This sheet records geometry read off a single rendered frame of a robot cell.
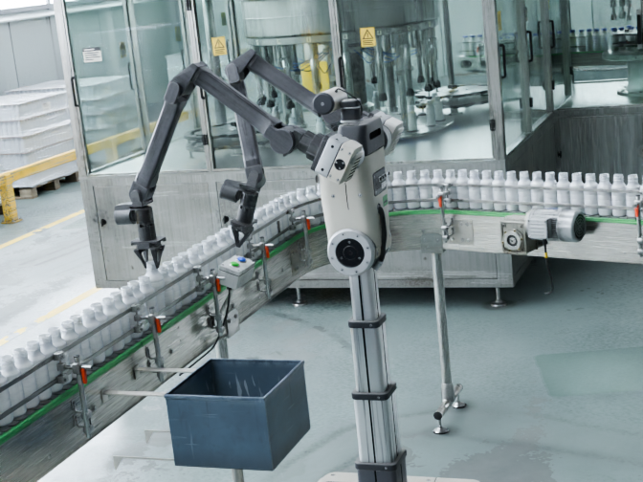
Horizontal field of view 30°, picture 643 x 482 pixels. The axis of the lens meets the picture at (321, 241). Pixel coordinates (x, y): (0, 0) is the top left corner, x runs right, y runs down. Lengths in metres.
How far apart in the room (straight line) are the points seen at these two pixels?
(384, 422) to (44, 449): 1.22
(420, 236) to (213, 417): 2.12
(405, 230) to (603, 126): 3.64
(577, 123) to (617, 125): 0.28
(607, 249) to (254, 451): 2.03
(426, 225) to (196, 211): 2.63
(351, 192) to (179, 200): 3.96
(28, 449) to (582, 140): 6.11
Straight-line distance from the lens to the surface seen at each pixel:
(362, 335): 3.98
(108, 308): 3.74
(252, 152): 4.10
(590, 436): 5.36
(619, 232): 4.88
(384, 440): 4.08
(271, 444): 3.40
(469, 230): 5.21
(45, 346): 3.45
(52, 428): 3.42
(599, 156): 8.79
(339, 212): 3.82
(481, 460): 5.17
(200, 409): 3.44
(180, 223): 7.70
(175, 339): 4.03
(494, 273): 7.10
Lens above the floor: 2.10
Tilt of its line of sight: 13 degrees down
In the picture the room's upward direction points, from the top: 6 degrees counter-clockwise
